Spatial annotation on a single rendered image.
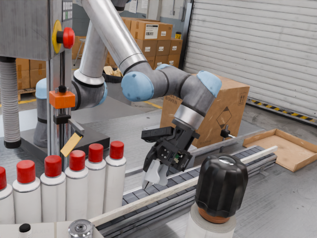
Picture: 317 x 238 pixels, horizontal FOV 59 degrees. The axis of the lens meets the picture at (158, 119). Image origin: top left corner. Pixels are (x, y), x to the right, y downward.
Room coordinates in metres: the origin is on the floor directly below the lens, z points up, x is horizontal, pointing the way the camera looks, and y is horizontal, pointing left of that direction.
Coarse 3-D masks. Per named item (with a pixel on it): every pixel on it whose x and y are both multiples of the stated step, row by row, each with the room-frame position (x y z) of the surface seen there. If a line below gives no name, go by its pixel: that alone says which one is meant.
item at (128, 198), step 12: (240, 156) 1.03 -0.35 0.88; (264, 156) 1.06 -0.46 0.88; (168, 180) 0.78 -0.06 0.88; (180, 180) 0.79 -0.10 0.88; (132, 192) 0.70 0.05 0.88; (144, 192) 0.70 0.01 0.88; (156, 192) 0.71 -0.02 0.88; (180, 192) 0.73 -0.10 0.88; (156, 204) 0.65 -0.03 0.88; (120, 216) 0.59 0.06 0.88; (96, 228) 0.54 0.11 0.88
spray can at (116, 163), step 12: (120, 144) 0.60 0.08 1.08; (108, 156) 0.60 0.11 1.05; (120, 156) 0.59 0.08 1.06; (108, 168) 0.58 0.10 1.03; (120, 168) 0.58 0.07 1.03; (108, 180) 0.58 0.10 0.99; (120, 180) 0.58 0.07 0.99; (108, 192) 0.58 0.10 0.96; (120, 192) 0.58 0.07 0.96; (108, 204) 0.57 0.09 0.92; (120, 204) 0.59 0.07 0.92
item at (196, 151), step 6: (252, 132) 1.10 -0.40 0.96; (258, 132) 1.12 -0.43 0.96; (264, 132) 1.15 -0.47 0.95; (234, 138) 1.01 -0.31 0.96; (240, 138) 1.03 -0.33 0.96; (216, 144) 0.93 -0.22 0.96; (222, 144) 0.95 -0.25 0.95; (192, 150) 0.86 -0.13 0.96; (198, 150) 0.87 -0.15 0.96; (204, 150) 0.89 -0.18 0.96; (138, 168) 0.70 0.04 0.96; (126, 174) 0.67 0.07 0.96; (132, 174) 0.68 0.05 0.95
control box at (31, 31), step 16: (0, 0) 0.48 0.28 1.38; (16, 0) 0.48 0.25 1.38; (32, 0) 0.48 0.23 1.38; (48, 0) 0.49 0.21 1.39; (0, 16) 0.48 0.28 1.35; (16, 16) 0.48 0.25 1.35; (32, 16) 0.48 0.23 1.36; (48, 16) 0.49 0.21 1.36; (0, 32) 0.48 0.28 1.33; (16, 32) 0.48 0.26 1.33; (32, 32) 0.48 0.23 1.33; (48, 32) 0.49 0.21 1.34; (0, 48) 0.48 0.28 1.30; (16, 48) 0.48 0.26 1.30; (32, 48) 0.48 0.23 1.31; (48, 48) 0.49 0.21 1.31; (64, 48) 0.58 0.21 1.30
